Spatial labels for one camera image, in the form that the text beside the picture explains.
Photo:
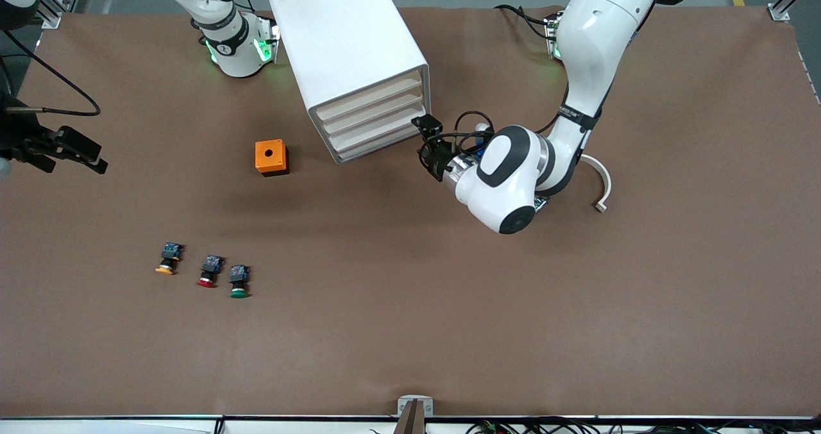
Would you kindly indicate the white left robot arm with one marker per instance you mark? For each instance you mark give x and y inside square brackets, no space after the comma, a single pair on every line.
[596,36]

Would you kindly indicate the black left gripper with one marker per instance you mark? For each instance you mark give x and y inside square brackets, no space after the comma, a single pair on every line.
[439,159]

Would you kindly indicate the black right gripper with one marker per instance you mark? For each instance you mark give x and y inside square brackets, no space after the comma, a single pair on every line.
[19,138]

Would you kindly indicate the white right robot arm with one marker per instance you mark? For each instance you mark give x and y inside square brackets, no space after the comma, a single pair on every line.
[234,52]

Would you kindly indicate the yellow push button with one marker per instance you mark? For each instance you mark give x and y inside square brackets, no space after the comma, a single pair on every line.
[169,258]

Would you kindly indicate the orange box with hole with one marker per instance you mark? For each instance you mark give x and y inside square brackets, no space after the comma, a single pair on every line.
[269,155]

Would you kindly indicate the green push button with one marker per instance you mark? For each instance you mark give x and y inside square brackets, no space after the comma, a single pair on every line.
[238,281]

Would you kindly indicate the brown table mat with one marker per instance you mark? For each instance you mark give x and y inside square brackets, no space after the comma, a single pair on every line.
[410,293]

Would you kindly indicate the white curved clip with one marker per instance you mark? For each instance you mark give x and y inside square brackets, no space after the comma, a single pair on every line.
[606,184]

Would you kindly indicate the red push button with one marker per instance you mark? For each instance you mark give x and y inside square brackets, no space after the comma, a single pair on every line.
[210,271]

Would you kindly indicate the grey metal bracket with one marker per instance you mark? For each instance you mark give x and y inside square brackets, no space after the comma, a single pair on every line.
[415,403]

